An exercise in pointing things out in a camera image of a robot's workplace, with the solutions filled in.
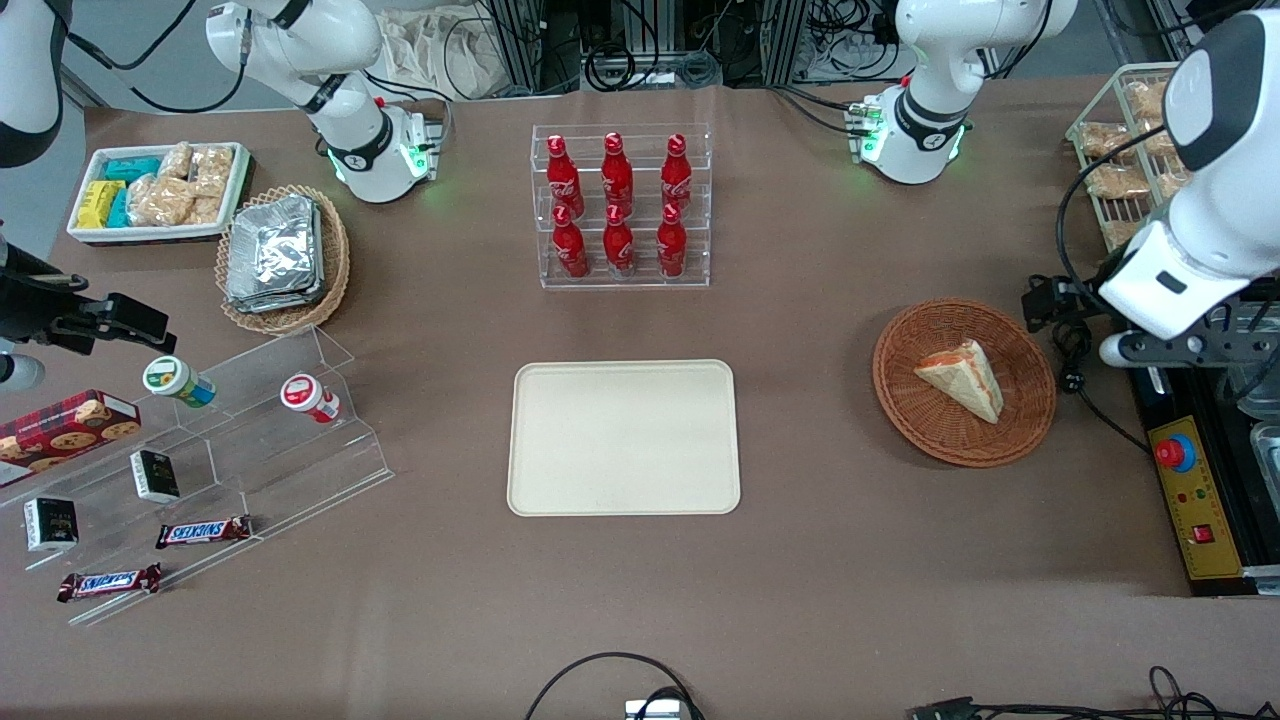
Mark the yellow snack pack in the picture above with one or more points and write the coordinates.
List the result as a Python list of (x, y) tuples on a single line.
[(98, 205)]

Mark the Snickers bar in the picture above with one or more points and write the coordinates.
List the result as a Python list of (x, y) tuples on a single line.
[(108, 583), (200, 532)]

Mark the white cloth bag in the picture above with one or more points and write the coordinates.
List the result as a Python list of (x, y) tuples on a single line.
[(430, 50)]

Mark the white plastic bin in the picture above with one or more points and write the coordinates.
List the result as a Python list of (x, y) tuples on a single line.
[(85, 235)]

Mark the red lid cup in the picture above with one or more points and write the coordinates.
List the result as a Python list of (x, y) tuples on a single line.
[(302, 393)]

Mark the clear bag of brown snacks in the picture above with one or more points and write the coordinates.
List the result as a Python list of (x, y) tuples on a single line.
[(1172, 186), (1122, 235), (1158, 142), (1145, 100), (1103, 140), (1117, 181)]

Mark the small metal container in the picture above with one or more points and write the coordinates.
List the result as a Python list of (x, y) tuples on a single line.
[(1268, 455)]

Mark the round brown wicker basket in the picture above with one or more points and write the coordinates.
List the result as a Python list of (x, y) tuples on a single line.
[(920, 420)]

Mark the aluminium frame post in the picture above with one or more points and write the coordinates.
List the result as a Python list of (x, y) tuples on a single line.
[(520, 45), (785, 40)]

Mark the small black box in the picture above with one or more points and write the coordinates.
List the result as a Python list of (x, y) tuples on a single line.
[(156, 477), (50, 524)]

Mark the large metal container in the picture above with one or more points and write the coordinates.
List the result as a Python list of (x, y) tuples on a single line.
[(1262, 395)]

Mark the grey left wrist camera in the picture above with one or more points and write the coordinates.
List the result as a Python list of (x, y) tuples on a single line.
[(1112, 350)]

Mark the triangular sandwich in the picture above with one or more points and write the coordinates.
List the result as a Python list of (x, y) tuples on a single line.
[(965, 378)]

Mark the black control box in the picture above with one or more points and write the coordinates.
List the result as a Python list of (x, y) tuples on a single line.
[(1225, 470)]

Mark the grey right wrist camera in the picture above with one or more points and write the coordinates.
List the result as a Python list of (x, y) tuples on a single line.
[(20, 372)]

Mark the green lid cup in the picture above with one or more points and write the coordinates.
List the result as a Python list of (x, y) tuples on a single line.
[(170, 378)]

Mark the yellow control panel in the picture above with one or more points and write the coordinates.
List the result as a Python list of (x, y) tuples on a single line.
[(1195, 510)]

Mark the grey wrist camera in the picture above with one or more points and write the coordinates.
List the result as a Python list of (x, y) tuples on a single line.
[(20, 372), (1112, 350)]

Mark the silver foil pack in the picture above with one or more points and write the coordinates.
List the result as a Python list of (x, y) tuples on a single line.
[(300, 303), (272, 245)]

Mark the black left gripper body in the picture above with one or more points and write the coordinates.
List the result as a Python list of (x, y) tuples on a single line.
[(1072, 298)]

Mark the clear acrylic bottle rack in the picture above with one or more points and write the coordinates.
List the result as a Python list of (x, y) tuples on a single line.
[(620, 283)]

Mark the oval tan wicker basket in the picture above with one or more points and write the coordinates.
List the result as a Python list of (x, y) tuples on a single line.
[(335, 270)]

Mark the beige plastic tray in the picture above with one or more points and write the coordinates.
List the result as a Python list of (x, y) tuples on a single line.
[(620, 440)]

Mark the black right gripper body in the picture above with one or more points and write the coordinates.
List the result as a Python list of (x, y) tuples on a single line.
[(32, 308)]

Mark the clear bag of rice crackers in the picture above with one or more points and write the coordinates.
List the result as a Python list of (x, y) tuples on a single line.
[(160, 200), (206, 210), (212, 170), (176, 160)]

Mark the teal snack pack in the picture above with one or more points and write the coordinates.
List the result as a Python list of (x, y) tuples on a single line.
[(132, 168), (119, 210)]

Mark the red cookie box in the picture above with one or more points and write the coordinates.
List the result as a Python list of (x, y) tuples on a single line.
[(60, 430)]

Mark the red emergency stop button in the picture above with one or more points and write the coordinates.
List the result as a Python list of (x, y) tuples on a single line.
[(1176, 454)]

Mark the silver connector device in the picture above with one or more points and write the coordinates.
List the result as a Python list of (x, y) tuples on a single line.
[(655, 710)]

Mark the red cola bottle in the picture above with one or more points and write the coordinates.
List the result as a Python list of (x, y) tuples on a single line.
[(677, 172), (571, 250), (562, 175), (619, 248), (617, 172), (672, 248)]

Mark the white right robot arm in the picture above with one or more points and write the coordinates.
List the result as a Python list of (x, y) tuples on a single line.
[(330, 40)]

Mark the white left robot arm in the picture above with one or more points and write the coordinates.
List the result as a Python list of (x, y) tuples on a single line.
[(930, 110)]

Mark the clear acrylic step display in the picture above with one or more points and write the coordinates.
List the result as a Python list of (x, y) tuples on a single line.
[(260, 470)]

